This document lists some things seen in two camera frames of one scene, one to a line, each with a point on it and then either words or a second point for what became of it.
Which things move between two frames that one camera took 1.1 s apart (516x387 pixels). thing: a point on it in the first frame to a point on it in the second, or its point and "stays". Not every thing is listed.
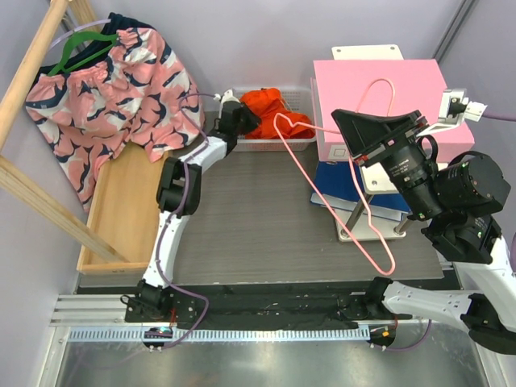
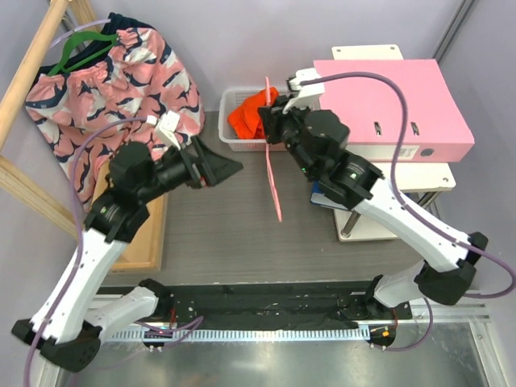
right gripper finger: (359, 131) to (280, 101)
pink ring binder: (379, 85) stays
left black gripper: (253, 120) to (205, 168)
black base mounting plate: (285, 305) stays
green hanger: (76, 39) stays
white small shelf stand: (377, 177) stays
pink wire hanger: (284, 118) to (274, 188)
